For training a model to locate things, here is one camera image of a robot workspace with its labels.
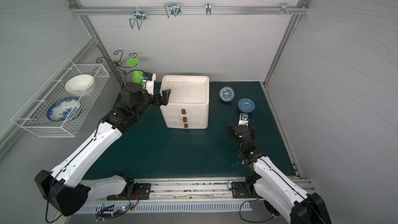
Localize white three-drawer cabinet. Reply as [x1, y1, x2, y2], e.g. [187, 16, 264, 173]
[160, 75, 209, 129]

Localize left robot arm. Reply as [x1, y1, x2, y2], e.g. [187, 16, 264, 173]
[35, 83, 171, 216]

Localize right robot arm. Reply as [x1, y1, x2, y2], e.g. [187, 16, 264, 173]
[227, 124, 331, 224]

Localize plain blue bowl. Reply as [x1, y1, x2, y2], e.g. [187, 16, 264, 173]
[237, 98, 256, 114]

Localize green upturned wine glass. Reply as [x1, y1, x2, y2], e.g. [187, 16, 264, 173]
[126, 58, 147, 86]

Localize small blue patterned bowl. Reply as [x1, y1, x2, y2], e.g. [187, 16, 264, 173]
[219, 86, 235, 103]

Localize dark metal glass rack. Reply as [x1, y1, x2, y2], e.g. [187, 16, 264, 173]
[95, 50, 140, 87]

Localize white bowl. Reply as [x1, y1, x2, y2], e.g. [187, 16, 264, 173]
[64, 74, 94, 96]

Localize metal hook with green tag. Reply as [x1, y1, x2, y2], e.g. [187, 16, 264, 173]
[129, 8, 146, 30]

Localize blue patterned plate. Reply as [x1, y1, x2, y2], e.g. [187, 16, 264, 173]
[47, 97, 81, 122]

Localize small metal hook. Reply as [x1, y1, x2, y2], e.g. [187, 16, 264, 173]
[205, 3, 211, 16]

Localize white vent grille strip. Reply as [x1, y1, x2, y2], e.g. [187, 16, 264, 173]
[76, 201, 252, 214]

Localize right end metal hook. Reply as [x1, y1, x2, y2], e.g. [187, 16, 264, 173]
[269, 3, 297, 16]

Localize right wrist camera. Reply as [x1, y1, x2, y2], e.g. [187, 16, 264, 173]
[238, 113, 249, 125]

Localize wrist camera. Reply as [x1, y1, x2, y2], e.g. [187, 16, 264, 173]
[142, 73, 157, 95]
[238, 113, 249, 125]

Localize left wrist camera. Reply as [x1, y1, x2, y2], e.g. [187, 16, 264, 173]
[142, 73, 157, 95]

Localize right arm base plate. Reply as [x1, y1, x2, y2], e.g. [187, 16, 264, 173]
[229, 181, 259, 199]

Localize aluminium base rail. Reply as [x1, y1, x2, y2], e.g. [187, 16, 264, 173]
[83, 176, 318, 205]

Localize double wire hook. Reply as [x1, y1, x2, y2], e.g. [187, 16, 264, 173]
[164, 3, 181, 18]

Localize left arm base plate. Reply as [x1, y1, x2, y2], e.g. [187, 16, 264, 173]
[107, 183, 151, 201]

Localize white wire basket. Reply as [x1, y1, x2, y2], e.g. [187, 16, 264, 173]
[11, 59, 110, 138]

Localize left base cable bundle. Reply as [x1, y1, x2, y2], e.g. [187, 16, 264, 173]
[94, 189, 141, 222]

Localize aluminium top rail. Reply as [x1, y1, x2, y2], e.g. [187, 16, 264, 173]
[70, 5, 309, 16]

